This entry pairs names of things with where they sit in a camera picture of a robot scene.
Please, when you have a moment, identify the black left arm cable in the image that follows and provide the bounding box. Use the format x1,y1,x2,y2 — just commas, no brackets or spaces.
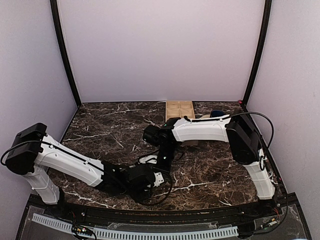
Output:
139,173,174,207

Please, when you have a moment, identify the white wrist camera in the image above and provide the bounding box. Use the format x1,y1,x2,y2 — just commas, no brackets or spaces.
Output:
153,172,165,187
138,155,157,164

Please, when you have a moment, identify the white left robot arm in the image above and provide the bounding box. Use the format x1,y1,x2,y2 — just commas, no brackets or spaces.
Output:
0,122,173,218

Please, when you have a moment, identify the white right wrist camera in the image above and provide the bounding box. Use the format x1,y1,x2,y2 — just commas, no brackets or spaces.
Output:
138,155,157,164

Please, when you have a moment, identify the blue enamel mug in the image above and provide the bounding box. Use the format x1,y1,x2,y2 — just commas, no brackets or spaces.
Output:
210,110,225,118

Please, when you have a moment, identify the wooden compartment tray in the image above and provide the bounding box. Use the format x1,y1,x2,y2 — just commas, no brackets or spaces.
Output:
165,100,196,121

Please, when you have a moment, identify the beige ceramic plate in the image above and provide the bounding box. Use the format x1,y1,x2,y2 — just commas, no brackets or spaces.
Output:
199,114,211,120

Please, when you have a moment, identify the black frame post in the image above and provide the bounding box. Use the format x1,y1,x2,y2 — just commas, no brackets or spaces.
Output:
242,0,273,107
49,0,82,108

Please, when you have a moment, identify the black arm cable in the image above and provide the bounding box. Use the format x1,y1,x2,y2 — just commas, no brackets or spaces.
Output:
222,111,291,226
139,173,174,207

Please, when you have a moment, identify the white slotted cable duct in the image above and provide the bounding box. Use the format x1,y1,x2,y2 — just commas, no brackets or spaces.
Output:
31,213,239,240

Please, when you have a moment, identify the black left frame post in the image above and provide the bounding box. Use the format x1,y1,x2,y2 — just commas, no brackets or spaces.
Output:
49,0,82,108

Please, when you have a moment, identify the black right frame post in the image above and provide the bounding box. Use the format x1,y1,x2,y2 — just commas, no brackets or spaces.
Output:
242,0,273,107

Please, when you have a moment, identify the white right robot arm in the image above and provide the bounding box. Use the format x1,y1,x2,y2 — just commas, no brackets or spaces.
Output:
138,112,276,217

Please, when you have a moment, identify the black front table rail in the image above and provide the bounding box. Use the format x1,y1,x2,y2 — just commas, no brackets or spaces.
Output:
44,199,283,226

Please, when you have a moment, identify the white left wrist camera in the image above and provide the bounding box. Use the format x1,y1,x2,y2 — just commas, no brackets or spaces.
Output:
153,172,165,187

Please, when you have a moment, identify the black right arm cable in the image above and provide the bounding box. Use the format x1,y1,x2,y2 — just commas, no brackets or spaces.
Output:
222,111,291,226

